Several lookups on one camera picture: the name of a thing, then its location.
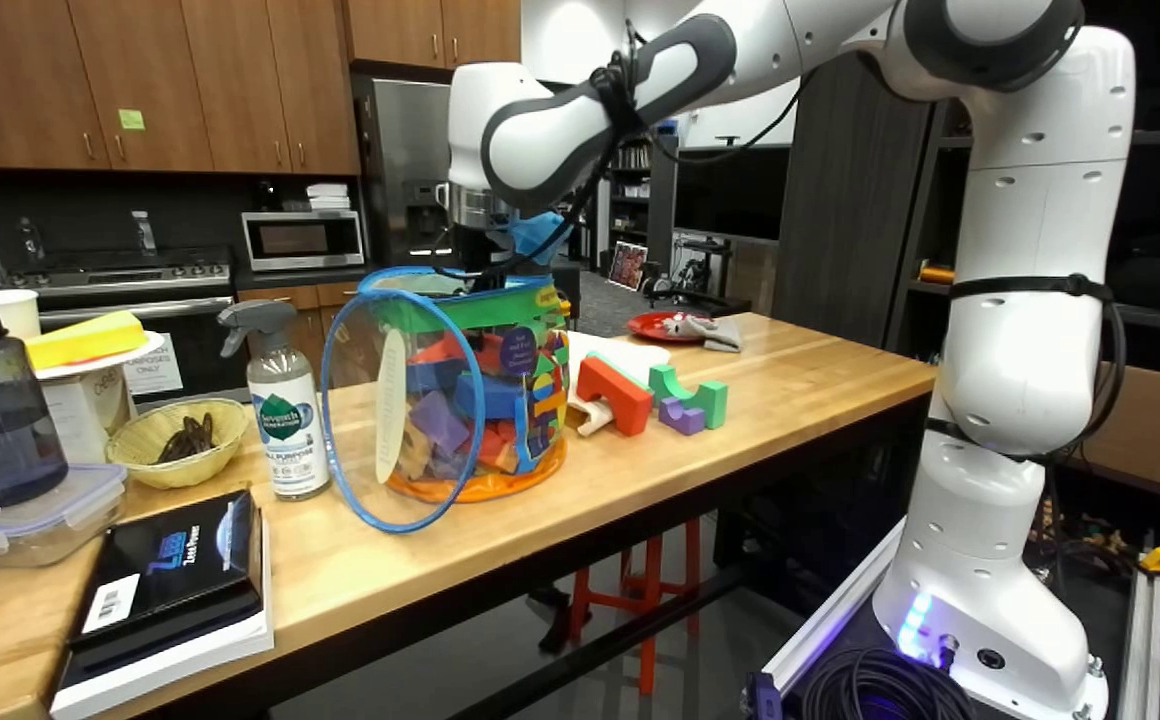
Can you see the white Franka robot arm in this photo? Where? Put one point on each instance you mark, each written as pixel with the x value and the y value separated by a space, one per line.
pixel 1020 360

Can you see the black shelving unit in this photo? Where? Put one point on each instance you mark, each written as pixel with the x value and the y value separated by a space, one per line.
pixel 922 200

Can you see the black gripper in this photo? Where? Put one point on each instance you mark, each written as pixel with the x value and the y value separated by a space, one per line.
pixel 482 250

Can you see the stainless steel refrigerator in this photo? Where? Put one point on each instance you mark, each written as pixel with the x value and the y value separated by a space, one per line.
pixel 402 160

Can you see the clear toy bag blue rim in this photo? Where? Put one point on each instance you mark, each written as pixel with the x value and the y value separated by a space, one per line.
pixel 393 400

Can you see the wide wooden wall cabinets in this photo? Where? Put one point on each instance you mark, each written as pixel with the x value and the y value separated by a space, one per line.
pixel 143 67

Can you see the short orange toy block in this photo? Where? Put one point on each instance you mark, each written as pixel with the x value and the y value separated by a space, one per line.
pixel 494 447

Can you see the white cloth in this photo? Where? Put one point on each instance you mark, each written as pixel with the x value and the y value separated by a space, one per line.
pixel 614 351

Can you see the red metal stool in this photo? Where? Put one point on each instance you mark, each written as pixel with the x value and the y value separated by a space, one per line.
pixel 643 585

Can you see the white pot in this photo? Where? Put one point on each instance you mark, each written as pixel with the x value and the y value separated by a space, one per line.
pixel 84 415

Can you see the black and white book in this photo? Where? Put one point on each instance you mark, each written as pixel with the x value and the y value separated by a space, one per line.
pixel 167 585

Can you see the green sticker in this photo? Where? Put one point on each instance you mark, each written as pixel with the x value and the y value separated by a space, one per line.
pixel 135 121

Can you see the grey crumpled cloth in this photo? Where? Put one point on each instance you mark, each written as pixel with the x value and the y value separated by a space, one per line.
pixel 702 329

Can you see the white aluminium rail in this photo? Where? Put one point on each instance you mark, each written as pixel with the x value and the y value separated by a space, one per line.
pixel 820 624

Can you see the long orange toy block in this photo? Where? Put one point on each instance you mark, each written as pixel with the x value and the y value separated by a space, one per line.
pixel 437 351

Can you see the yellow bowl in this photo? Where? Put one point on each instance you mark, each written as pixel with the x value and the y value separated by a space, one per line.
pixel 180 463

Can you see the red plate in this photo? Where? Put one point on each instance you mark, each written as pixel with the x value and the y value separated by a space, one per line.
pixel 657 326

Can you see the small orange object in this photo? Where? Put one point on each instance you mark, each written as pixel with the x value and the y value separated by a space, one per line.
pixel 937 273

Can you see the green notched toy block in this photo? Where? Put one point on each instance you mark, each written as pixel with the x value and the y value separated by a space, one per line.
pixel 693 396

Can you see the black stove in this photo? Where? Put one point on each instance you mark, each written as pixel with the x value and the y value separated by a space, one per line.
pixel 126 280

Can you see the silver microwave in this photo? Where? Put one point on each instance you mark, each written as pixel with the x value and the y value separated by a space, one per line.
pixel 303 242

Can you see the yellow sponge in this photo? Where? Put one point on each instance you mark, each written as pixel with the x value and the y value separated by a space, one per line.
pixel 80 341

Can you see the round purple toy block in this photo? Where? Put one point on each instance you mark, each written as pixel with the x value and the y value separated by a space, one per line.
pixel 516 351

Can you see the white plate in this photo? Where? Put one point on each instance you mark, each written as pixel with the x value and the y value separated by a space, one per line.
pixel 135 360

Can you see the small purple toy block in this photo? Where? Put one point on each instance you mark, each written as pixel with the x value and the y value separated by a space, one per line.
pixel 682 418

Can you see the clear spray bottle green label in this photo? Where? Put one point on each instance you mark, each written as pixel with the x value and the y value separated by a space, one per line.
pixel 287 424

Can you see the clear plastic storage container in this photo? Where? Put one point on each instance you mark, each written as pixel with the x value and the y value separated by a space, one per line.
pixel 34 521

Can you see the brown clump in bowl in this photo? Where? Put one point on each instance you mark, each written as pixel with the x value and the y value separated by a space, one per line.
pixel 185 437

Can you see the blue toy block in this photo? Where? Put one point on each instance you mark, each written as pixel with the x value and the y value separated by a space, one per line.
pixel 501 400

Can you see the natural wood toy block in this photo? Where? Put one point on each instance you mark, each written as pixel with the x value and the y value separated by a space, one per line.
pixel 589 423

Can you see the small white box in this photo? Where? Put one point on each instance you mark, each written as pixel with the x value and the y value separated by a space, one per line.
pixel 329 199

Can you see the narrow wooden wall cabinets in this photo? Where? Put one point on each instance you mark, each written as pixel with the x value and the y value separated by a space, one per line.
pixel 421 34

